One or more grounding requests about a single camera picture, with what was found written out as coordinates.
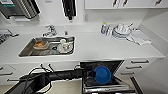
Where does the stack of white dishes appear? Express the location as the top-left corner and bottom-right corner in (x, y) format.
(111, 22), (133, 39)

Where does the orange bowl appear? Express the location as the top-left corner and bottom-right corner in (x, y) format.
(32, 39), (50, 51)

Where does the white three-door wall cabinet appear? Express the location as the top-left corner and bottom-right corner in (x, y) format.
(84, 0), (168, 10)

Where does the blue bowl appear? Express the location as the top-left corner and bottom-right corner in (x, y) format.
(93, 65), (112, 84)

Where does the white cup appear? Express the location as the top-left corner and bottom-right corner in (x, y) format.
(57, 38), (73, 54)

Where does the white cloth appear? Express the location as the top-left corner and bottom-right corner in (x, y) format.
(128, 29), (153, 46)

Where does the white double-door sink cabinet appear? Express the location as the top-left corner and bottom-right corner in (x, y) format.
(19, 61), (82, 73)

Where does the white drawer stack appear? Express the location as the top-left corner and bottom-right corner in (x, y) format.
(0, 63), (26, 84)
(118, 57), (152, 78)

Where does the steel paper towel dispenser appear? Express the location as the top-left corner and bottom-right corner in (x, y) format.
(0, 0), (41, 20)

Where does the chrome faucet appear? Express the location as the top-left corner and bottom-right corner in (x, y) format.
(42, 24), (57, 38)

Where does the black soap dispenser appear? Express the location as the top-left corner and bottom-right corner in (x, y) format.
(61, 0), (77, 22)

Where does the stainless steel dishwasher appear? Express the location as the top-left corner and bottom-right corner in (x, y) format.
(79, 59), (136, 94)

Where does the small blue white bottle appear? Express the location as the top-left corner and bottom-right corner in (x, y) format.
(100, 22), (108, 36)

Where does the white wall outlet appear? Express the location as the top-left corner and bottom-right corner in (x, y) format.
(83, 13), (90, 22)

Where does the dish rack with items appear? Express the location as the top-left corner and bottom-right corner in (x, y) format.
(0, 29), (19, 46)

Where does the stainless steel sink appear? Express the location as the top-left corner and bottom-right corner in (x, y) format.
(18, 35), (76, 58)

